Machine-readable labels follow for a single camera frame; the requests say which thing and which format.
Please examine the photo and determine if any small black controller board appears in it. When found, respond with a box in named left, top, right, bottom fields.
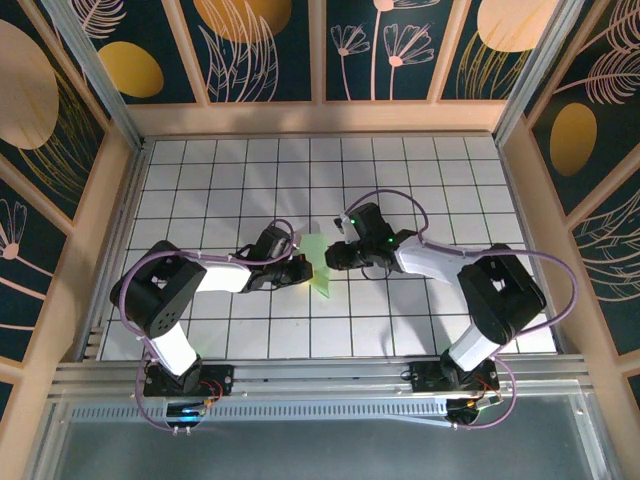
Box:
left=446, top=397, right=503, bottom=427
left=164, top=399, right=209, bottom=427

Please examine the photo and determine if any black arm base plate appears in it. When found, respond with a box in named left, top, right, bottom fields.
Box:
left=409, top=359, right=500, bottom=394
left=143, top=363, right=235, bottom=397

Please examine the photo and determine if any aluminium corner post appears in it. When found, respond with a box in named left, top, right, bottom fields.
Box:
left=42, top=0, right=147, bottom=151
left=492, top=0, right=589, bottom=144

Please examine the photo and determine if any white gridded table mat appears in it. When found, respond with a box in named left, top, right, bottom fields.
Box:
left=99, top=137, right=559, bottom=361

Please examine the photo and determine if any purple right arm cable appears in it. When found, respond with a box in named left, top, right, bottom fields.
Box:
left=342, top=189, right=580, bottom=431

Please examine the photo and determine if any grey metal panel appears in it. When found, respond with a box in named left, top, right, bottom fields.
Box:
left=29, top=394, right=614, bottom=480

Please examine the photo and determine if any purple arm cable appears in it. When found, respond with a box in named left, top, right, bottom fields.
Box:
left=342, top=189, right=580, bottom=431
left=117, top=218, right=301, bottom=434

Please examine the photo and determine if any green cloth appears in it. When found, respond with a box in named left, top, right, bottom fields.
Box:
left=298, top=232, right=334, bottom=300

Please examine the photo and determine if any slotted grey cable duct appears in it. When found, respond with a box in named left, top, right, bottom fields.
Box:
left=69, top=399, right=454, bottom=422

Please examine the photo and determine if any long aluminium mounting rail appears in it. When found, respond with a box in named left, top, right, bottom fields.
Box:
left=49, top=355, right=590, bottom=401

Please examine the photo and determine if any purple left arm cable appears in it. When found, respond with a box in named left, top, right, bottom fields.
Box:
left=117, top=218, right=301, bottom=434

